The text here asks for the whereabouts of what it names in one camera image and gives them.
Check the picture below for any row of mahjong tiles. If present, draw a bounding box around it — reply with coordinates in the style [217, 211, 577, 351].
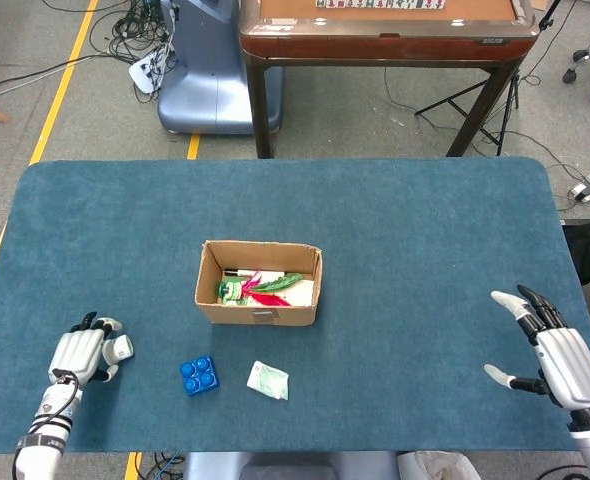
[315, 0, 446, 10]

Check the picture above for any white power strip with plugs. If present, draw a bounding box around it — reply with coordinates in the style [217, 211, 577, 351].
[128, 47, 171, 95]

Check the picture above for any flat white packet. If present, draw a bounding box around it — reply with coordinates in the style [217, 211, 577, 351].
[234, 272, 317, 307]

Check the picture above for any white plastic bag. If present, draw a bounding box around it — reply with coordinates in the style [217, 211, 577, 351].
[397, 449, 478, 480]

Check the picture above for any white green paper packet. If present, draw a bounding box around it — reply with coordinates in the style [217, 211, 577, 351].
[246, 360, 290, 402]

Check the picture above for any brown mahjong table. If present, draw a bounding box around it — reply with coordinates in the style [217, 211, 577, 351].
[238, 0, 541, 159]

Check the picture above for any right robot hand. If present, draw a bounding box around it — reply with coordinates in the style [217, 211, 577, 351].
[483, 284, 590, 412]

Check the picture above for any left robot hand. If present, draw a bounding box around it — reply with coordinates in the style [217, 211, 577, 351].
[48, 311, 126, 385]

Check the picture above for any small white cup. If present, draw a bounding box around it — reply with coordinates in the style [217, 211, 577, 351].
[102, 333, 135, 365]

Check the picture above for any blue plastic block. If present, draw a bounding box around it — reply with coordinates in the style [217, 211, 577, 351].
[179, 354, 221, 397]

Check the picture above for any grey blue robot torso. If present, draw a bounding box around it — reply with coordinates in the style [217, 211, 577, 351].
[182, 451, 401, 480]

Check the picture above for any black tripod stand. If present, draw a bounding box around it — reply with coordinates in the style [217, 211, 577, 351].
[414, 0, 561, 157]

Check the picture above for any teal table mat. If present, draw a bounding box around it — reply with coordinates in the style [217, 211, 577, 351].
[0, 157, 590, 455]

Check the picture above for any blue floor cable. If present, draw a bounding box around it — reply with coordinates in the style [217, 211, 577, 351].
[157, 452, 184, 480]

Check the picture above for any black white marker pen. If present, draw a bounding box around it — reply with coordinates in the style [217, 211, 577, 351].
[223, 268, 286, 277]

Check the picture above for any black cable bundle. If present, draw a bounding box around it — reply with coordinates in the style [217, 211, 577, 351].
[89, 0, 179, 104]

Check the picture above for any cardboard box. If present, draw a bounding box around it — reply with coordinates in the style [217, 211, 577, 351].
[193, 239, 324, 327]

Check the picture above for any long black floor cable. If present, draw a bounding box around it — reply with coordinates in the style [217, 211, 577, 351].
[0, 52, 126, 97]

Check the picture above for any pink green feather shuttlecock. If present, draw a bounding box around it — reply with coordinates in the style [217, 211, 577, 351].
[218, 270, 304, 307]

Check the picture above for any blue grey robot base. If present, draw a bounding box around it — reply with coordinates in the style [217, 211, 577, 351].
[156, 0, 285, 135]

